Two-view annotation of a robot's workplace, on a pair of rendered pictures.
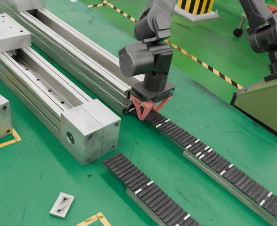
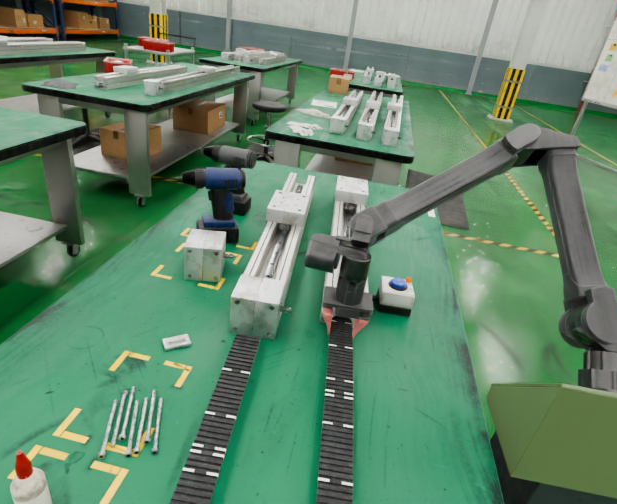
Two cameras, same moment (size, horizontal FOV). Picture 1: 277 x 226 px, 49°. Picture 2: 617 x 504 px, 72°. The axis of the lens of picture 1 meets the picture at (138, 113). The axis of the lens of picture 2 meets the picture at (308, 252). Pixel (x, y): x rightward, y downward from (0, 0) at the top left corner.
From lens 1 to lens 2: 0.57 m
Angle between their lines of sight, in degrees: 44
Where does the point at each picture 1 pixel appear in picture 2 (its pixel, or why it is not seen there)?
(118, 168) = (238, 345)
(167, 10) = (386, 216)
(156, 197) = (233, 385)
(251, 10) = (567, 270)
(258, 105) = (503, 411)
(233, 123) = (447, 411)
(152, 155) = (296, 367)
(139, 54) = (321, 246)
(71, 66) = not seen: hidden behind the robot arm
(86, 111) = (261, 284)
